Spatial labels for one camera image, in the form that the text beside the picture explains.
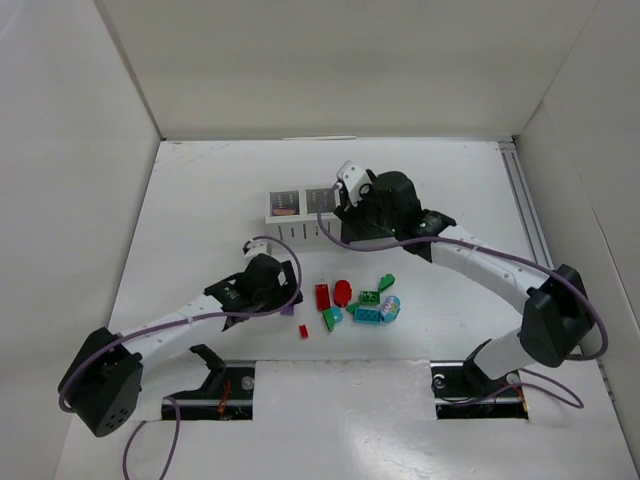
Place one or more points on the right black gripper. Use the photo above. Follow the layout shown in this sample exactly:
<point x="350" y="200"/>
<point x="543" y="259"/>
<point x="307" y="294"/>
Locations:
<point x="357" y="226"/>

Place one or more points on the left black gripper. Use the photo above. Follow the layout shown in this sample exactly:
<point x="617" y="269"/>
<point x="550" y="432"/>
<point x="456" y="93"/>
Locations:
<point x="288" y="284"/>

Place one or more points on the purple lego with orange print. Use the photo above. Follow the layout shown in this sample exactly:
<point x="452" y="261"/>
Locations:
<point x="290" y="310"/>

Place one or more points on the red rectangular lego brick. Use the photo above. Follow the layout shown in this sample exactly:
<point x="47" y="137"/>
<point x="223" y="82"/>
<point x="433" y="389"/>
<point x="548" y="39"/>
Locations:
<point x="322" y="297"/>

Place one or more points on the red rounded lego brick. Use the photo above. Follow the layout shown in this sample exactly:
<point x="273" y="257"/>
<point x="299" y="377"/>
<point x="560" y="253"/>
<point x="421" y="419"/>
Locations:
<point x="342" y="293"/>

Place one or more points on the purple lego brick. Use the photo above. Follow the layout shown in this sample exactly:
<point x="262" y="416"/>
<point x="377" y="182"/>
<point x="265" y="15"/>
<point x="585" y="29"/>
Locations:
<point x="282" y="212"/>

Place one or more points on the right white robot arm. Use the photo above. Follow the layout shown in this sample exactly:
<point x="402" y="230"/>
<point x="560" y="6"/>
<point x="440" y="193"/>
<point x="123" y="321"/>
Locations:
<point x="555" y="312"/>

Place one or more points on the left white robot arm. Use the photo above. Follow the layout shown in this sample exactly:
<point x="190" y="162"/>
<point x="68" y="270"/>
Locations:
<point x="105" y="380"/>

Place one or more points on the green sloped lego brick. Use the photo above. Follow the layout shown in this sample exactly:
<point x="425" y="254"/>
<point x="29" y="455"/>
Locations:
<point x="386" y="282"/>

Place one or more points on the green and blue lego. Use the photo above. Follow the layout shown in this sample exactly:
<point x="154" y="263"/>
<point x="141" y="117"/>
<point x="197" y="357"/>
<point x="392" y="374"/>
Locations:
<point x="332" y="317"/>

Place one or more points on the white double container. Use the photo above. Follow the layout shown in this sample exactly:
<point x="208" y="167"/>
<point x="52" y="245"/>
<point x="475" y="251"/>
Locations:
<point x="303" y="229"/>

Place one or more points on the green square lego brick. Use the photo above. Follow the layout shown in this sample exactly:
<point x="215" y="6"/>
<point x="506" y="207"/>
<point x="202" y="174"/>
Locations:
<point x="370" y="298"/>

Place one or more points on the small green lego piece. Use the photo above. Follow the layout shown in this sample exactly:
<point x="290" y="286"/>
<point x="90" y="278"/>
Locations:
<point x="351" y="308"/>

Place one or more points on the cyan printed round lego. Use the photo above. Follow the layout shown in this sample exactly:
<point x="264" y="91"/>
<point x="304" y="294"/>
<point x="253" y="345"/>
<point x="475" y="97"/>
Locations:
<point x="390" y="309"/>

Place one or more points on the cyan flat lego brick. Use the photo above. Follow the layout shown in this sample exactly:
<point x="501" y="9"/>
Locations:
<point x="368" y="316"/>

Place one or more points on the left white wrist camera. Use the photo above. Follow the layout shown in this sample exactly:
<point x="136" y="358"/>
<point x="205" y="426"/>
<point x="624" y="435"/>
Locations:
<point x="254" y="247"/>

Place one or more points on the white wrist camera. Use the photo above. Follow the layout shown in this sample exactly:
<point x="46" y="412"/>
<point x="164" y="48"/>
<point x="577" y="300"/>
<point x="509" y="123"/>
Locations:
<point x="353" y="183"/>
<point x="254" y="247"/>

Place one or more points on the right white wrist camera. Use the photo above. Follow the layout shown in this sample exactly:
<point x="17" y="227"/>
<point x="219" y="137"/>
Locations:
<point x="353" y="183"/>

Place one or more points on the aluminium rail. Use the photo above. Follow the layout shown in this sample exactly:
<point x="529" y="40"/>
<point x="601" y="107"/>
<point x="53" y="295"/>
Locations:
<point x="524" y="204"/>

